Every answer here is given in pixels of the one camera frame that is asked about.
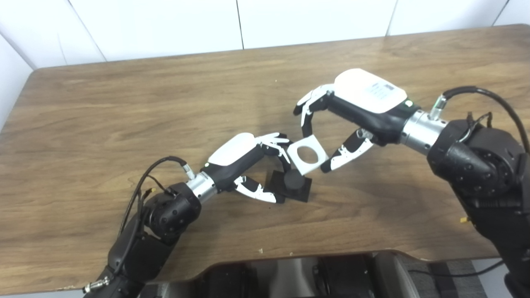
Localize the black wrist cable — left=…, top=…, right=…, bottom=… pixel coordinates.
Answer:
left=429, top=86, right=530, bottom=154
left=82, top=156, right=196, bottom=293

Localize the white square piece with hole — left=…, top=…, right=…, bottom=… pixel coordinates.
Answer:
left=287, top=136, right=330, bottom=175

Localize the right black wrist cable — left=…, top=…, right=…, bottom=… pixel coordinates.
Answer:
left=429, top=86, right=530, bottom=154

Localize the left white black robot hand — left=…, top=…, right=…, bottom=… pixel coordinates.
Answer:
left=200, top=132, right=292, bottom=204

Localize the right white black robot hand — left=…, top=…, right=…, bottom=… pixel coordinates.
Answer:
left=293, top=68, right=421, bottom=173

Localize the thin wire yellow tip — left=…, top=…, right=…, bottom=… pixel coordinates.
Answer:
left=464, top=111, right=494, bottom=142
left=139, top=176, right=174, bottom=199

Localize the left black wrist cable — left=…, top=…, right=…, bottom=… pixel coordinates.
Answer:
left=82, top=156, right=196, bottom=293

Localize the black peg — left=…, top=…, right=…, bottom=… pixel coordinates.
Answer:
left=266, top=168, right=312, bottom=203

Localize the right thin wire yellow tip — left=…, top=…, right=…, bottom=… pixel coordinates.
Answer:
left=464, top=111, right=494, bottom=142

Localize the left thin wire yellow tip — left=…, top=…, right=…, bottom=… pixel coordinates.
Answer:
left=139, top=176, right=174, bottom=199

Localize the black floor cable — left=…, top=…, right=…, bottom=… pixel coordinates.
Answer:
left=408, top=260, right=505, bottom=279

